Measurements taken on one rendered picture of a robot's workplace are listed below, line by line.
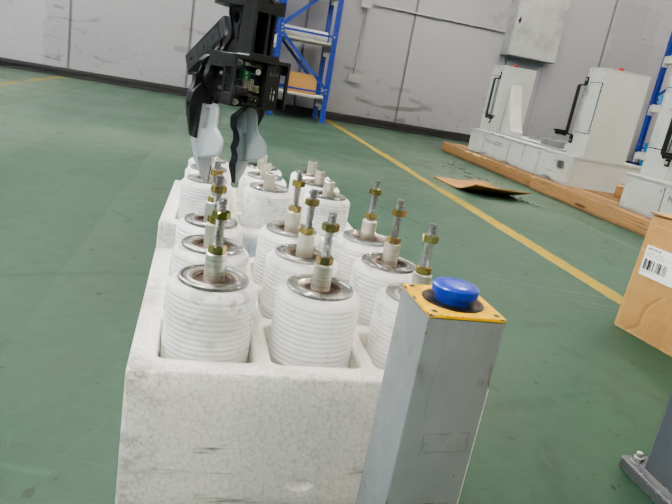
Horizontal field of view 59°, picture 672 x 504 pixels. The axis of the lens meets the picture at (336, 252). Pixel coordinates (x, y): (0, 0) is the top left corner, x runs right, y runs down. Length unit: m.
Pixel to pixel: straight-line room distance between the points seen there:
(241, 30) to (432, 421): 0.44
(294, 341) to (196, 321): 0.11
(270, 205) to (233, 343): 0.54
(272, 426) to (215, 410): 0.06
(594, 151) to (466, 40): 3.71
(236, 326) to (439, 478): 0.25
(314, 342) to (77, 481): 0.31
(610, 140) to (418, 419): 3.63
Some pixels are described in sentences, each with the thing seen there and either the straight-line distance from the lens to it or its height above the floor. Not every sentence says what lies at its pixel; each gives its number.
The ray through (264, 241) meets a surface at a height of 0.24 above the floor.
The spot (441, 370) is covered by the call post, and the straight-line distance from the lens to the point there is 0.51.
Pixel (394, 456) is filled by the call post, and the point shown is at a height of 0.18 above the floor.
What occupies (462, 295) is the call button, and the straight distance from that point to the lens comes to 0.50.
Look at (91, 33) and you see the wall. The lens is 7.06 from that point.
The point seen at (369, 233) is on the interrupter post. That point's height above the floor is 0.26.
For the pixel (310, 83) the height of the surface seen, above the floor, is 0.37.
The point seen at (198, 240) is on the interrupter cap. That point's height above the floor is 0.25.
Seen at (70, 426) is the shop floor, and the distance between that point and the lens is 0.86.
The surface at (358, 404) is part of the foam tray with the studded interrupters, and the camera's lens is 0.66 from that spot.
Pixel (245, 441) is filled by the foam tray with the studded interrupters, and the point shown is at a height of 0.10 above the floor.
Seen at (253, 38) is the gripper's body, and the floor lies 0.50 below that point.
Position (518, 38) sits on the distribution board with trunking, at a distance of 7.49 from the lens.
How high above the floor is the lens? 0.48
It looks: 16 degrees down
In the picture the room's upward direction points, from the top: 10 degrees clockwise
